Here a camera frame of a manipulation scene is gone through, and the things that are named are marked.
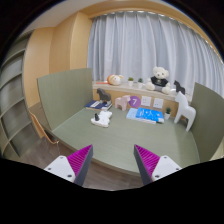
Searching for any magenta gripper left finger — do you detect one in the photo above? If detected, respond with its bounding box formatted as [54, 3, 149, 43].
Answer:
[45, 145, 93, 186]

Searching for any dark blue book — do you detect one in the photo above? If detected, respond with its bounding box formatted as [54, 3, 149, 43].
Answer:
[85, 100, 112, 110]

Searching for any green desk partition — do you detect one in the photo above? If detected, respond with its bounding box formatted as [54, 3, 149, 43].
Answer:
[191, 83, 224, 162]
[37, 68, 93, 130]

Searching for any white wall socket left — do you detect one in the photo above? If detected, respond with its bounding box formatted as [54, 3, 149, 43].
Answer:
[141, 96, 151, 106]

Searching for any wooden chair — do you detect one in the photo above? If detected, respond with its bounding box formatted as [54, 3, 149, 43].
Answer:
[30, 113, 60, 149]

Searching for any pink wooden horse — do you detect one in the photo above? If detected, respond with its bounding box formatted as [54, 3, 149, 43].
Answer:
[115, 95, 130, 111]

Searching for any orange white plush toy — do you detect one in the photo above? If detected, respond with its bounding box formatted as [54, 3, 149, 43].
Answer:
[107, 74, 123, 86]

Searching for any grey wooden bookshelf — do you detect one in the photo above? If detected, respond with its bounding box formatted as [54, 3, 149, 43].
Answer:
[0, 32, 39, 161]

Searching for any purple round number sign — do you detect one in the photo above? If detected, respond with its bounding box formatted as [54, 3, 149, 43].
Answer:
[129, 96, 141, 108]

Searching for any white wall socket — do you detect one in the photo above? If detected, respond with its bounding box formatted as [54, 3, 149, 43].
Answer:
[153, 98, 164, 109]
[141, 96, 151, 106]

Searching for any white power strip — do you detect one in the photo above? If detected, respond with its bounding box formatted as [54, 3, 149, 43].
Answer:
[91, 111, 112, 127]

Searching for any small potted plant right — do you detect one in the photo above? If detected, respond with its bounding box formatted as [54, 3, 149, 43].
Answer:
[164, 106, 172, 120]

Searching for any white wall socket right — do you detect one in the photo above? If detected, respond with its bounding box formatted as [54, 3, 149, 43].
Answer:
[153, 98, 164, 109]

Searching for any small black horse figure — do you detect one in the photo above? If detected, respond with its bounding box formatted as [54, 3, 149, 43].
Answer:
[174, 80, 185, 95]

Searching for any small potted plant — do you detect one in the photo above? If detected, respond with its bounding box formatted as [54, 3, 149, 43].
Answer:
[137, 78, 143, 89]
[164, 106, 172, 120]
[128, 77, 134, 87]

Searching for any white teddy bear black shirt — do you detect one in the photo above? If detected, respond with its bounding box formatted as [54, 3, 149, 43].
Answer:
[146, 67, 171, 95]

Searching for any small potted plant middle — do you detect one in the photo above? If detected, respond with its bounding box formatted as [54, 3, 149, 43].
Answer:
[137, 78, 143, 89]

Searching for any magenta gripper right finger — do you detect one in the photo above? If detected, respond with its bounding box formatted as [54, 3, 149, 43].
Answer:
[134, 145, 181, 185]

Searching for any white wooden horse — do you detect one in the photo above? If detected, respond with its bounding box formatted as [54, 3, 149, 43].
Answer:
[174, 92, 196, 131]

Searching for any white sheer curtain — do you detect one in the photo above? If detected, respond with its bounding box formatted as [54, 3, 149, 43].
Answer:
[87, 12, 224, 97]

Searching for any dark grey wooden horse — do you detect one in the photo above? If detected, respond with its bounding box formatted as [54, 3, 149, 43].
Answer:
[97, 88, 111, 102]

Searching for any green left desk partition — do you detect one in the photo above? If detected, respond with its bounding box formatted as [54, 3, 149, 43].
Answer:
[37, 68, 93, 130]

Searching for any small potted plant left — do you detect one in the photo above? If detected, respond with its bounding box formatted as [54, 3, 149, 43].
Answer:
[128, 77, 134, 87]

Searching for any green right desk partition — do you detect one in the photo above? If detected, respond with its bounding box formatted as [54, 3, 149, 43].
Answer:
[191, 83, 224, 162]

